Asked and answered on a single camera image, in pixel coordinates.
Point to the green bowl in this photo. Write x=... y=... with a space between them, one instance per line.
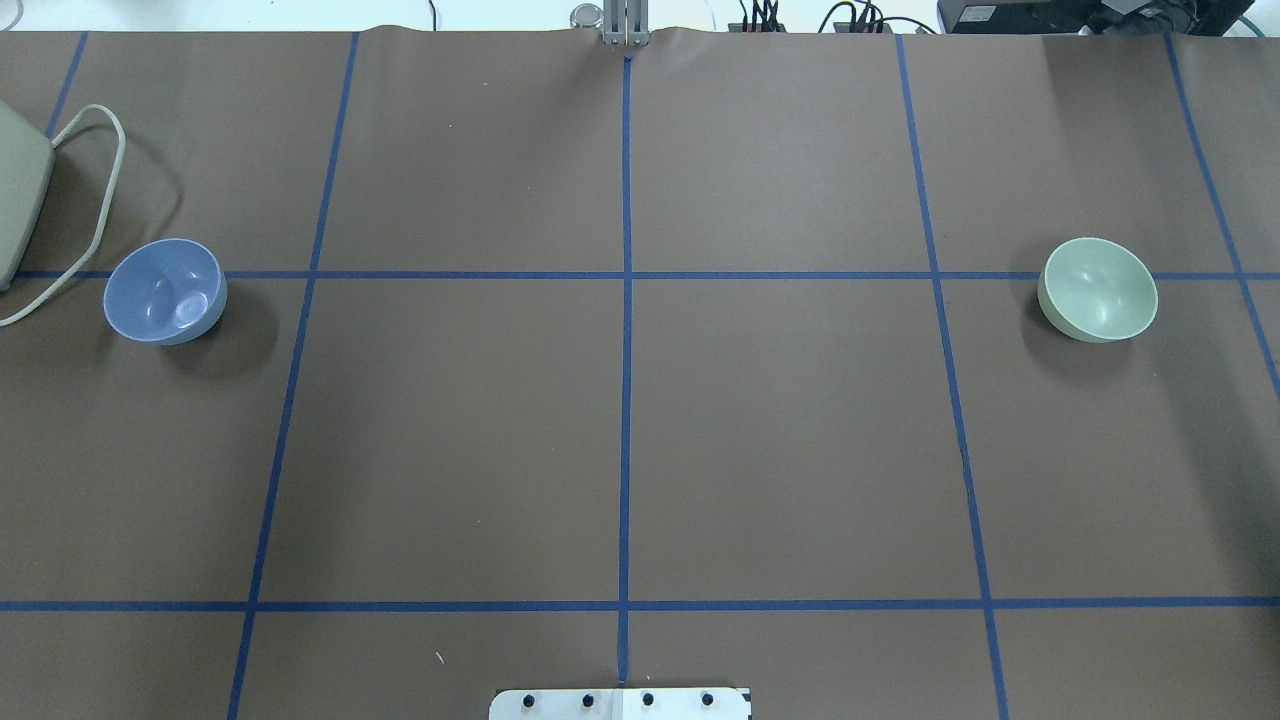
x=1096 y=291

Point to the blue bowl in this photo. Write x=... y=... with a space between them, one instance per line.
x=168 y=292

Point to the brown paper table mat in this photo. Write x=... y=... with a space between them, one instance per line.
x=716 y=362

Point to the white mounting plate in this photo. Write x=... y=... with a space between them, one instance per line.
x=623 y=703

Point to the black monitor base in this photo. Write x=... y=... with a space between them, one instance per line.
x=1110 y=18

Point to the cream toaster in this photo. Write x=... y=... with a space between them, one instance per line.
x=27 y=158

